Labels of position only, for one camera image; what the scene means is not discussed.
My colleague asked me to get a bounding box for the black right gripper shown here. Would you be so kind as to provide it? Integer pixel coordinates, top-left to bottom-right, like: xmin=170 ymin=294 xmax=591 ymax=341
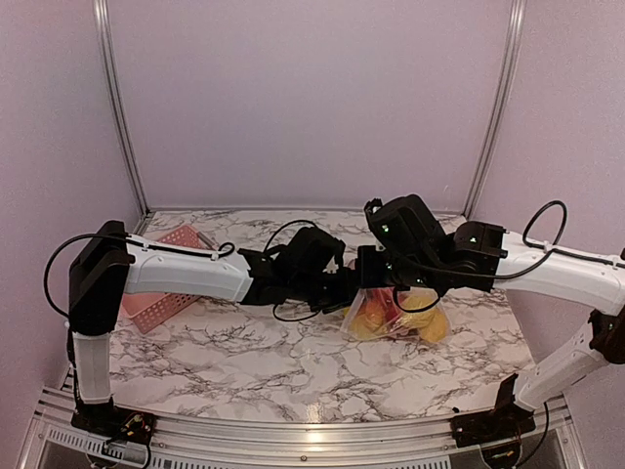
xmin=354 ymin=244 xmax=442 ymax=289

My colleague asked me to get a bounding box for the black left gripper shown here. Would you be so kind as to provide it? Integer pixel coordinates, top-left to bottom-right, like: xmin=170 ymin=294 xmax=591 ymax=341
xmin=291 ymin=266 xmax=373 ymax=314

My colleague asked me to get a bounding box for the clear zip top bag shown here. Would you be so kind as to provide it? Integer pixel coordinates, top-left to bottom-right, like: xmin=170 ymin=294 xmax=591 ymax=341
xmin=340 ymin=287 xmax=449 ymax=344

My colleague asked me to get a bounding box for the yellow fake lemon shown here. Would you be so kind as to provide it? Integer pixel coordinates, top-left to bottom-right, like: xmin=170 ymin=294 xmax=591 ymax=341
xmin=348 ymin=314 xmax=387 ymax=341

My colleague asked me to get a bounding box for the yellow fake banana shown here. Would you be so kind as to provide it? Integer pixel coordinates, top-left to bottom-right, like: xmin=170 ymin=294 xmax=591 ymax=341
xmin=401 ymin=291 xmax=448 ymax=343

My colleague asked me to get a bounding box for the red fake dragon fruit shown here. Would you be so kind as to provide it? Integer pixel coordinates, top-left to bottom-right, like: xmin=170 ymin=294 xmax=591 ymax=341
xmin=376 ymin=288 xmax=403 ymax=324

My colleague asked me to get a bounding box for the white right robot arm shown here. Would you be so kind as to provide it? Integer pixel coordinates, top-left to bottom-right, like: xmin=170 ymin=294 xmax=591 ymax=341
xmin=355 ymin=221 xmax=624 ymax=438

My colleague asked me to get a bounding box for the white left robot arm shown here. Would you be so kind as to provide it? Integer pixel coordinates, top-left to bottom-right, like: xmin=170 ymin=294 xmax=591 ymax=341
xmin=68 ymin=221 xmax=357 ymax=435

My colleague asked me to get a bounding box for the pink plastic basket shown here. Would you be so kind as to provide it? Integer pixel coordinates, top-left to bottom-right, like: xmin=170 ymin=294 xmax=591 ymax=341
xmin=120 ymin=225 xmax=214 ymax=334

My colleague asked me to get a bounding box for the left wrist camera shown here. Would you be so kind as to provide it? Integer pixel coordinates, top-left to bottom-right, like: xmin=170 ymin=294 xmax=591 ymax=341
xmin=274 ymin=227 xmax=346 ymax=277

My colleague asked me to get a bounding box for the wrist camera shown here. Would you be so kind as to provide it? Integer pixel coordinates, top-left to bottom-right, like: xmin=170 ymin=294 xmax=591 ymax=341
xmin=364 ymin=194 xmax=446 ymax=256
xmin=274 ymin=227 xmax=346 ymax=277

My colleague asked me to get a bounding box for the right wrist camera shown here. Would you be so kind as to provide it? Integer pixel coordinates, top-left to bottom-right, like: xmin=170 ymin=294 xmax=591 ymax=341
xmin=364 ymin=194 xmax=446 ymax=256

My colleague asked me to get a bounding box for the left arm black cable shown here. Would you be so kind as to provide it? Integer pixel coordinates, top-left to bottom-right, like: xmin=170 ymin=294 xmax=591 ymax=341
xmin=42 ymin=219 xmax=323 ymax=323

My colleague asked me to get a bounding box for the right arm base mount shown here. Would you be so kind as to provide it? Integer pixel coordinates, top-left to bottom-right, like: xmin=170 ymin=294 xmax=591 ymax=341
xmin=450 ymin=373 xmax=536 ymax=448

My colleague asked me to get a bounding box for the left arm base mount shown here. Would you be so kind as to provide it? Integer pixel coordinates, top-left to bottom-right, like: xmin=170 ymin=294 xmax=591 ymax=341
xmin=71 ymin=399 xmax=156 ymax=445

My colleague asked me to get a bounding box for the right aluminium frame post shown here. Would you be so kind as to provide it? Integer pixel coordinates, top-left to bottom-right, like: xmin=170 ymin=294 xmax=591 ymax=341
xmin=462 ymin=0 xmax=527 ymax=219

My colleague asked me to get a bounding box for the aluminium frame post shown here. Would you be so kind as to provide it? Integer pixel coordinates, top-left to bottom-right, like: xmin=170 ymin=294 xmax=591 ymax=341
xmin=462 ymin=0 xmax=527 ymax=219
xmin=93 ymin=0 xmax=149 ymax=217

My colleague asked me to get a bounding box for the front aluminium rail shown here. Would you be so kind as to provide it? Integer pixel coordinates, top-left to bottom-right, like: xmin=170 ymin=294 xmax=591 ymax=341
xmin=17 ymin=388 xmax=589 ymax=468

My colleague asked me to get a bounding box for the left aluminium frame post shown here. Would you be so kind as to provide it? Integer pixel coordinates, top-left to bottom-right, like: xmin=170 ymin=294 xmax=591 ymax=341
xmin=93 ymin=0 xmax=149 ymax=217

